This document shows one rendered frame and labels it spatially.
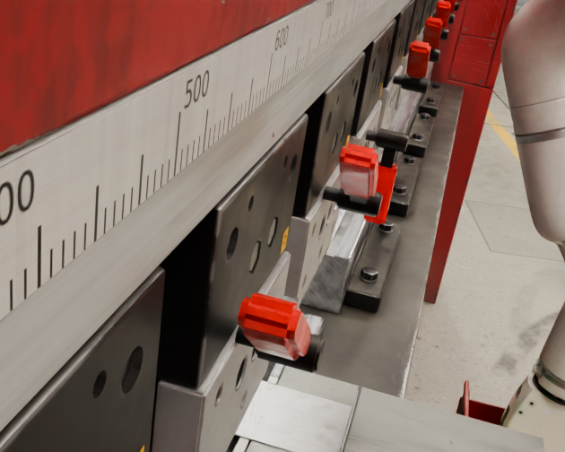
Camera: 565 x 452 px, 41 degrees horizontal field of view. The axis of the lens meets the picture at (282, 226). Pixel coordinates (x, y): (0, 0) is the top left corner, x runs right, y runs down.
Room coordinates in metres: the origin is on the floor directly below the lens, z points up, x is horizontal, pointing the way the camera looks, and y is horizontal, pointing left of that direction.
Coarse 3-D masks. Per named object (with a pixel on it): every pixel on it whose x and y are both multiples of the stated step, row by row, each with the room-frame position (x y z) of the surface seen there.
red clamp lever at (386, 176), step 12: (372, 132) 0.70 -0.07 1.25; (384, 132) 0.69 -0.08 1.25; (396, 132) 0.70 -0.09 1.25; (384, 144) 0.69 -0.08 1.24; (396, 144) 0.69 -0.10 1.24; (384, 156) 0.69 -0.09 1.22; (384, 168) 0.69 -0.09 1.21; (396, 168) 0.70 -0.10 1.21; (384, 180) 0.69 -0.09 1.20; (384, 192) 0.69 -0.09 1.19; (384, 204) 0.69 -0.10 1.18; (384, 216) 0.69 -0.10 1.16
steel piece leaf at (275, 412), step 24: (264, 384) 0.60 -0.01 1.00; (264, 408) 0.57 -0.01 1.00; (288, 408) 0.57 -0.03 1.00; (312, 408) 0.58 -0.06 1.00; (336, 408) 0.58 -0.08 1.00; (240, 432) 0.53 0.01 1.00; (264, 432) 0.53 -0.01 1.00; (288, 432) 0.54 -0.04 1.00; (312, 432) 0.54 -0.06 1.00; (336, 432) 0.55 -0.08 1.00
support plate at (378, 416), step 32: (288, 384) 0.61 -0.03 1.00; (320, 384) 0.62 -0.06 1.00; (384, 416) 0.59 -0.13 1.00; (416, 416) 0.59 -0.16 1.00; (448, 416) 0.60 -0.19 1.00; (256, 448) 0.51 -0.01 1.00; (352, 448) 0.53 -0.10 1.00; (384, 448) 0.54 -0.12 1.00; (416, 448) 0.55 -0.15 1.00; (448, 448) 0.55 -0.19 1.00; (480, 448) 0.56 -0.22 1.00; (512, 448) 0.57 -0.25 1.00
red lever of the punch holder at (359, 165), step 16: (352, 144) 0.43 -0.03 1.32; (352, 160) 0.43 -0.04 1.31; (368, 160) 0.43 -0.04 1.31; (352, 176) 0.44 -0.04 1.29; (368, 176) 0.43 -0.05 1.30; (336, 192) 0.49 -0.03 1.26; (352, 192) 0.46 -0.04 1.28; (368, 192) 0.45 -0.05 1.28; (352, 208) 0.49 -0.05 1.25; (368, 208) 0.48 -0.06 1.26
